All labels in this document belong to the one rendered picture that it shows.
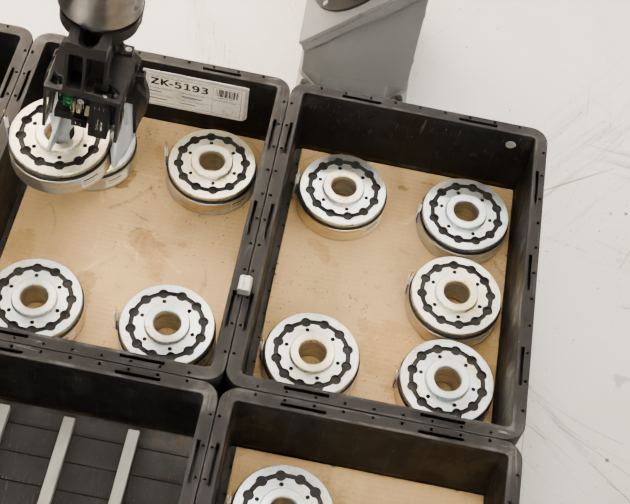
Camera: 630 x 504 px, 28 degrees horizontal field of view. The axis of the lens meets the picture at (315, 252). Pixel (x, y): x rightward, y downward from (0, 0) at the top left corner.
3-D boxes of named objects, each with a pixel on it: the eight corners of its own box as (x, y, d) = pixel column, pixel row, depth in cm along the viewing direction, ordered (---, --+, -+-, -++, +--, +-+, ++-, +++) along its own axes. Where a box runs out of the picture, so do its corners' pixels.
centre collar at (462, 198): (443, 194, 146) (444, 191, 146) (485, 198, 147) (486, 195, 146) (445, 229, 144) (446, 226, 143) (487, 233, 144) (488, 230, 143)
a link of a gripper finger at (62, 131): (25, 174, 124) (45, 114, 117) (42, 132, 128) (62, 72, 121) (56, 185, 125) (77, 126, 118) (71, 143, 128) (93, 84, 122)
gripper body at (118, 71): (38, 129, 116) (42, 32, 107) (62, 68, 122) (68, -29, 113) (118, 149, 117) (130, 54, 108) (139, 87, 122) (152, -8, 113)
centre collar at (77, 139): (43, 112, 128) (42, 108, 127) (90, 121, 128) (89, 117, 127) (28, 149, 125) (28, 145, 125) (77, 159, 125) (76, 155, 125)
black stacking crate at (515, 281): (285, 145, 154) (294, 84, 145) (522, 192, 154) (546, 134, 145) (219, 434, 132) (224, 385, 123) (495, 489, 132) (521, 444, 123)
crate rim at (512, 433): (291, 93, 146) (293, 79, 144) (543, 143, 146) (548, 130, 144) (221, 394, 124) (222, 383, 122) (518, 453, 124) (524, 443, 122)
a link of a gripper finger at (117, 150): (99, 195, 125) (88, 129, 118) (113, 153, 129) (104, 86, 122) (130, 199, 125) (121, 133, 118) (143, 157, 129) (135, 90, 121)
